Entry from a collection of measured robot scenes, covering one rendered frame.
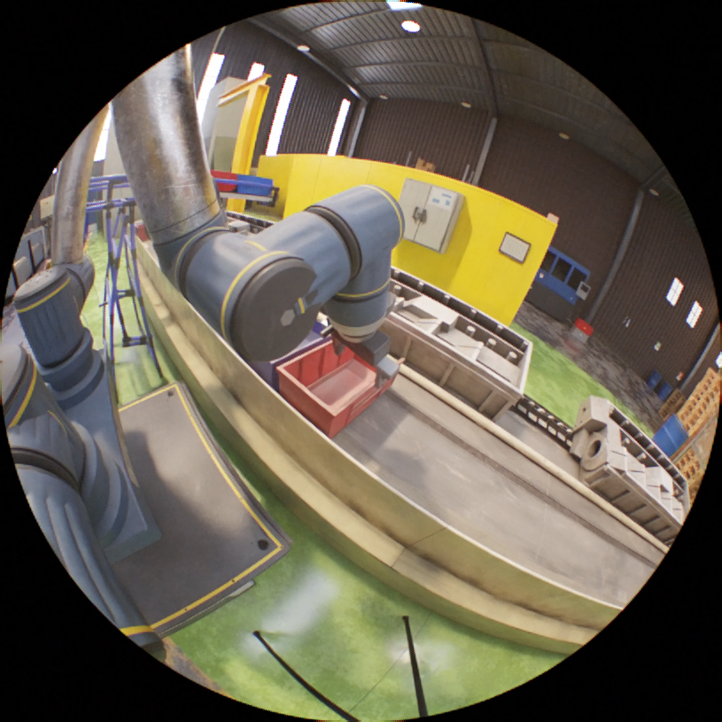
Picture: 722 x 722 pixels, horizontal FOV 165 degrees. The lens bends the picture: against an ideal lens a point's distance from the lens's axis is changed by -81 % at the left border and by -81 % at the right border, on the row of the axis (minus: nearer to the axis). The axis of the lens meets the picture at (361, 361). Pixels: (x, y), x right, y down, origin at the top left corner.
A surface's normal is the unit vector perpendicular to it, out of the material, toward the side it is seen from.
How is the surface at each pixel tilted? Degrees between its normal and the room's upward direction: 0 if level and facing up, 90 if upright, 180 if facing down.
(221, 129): 90
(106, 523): 23
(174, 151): 89
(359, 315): 108
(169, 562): 0
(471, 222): 90
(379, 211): 52
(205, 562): 0
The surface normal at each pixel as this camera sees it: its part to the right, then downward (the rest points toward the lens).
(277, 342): 0.79, 0.51
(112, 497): 0.58, -0.72
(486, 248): -0.58, 0.38
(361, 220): 0.57, 0.01
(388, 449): 0.24, -0.76
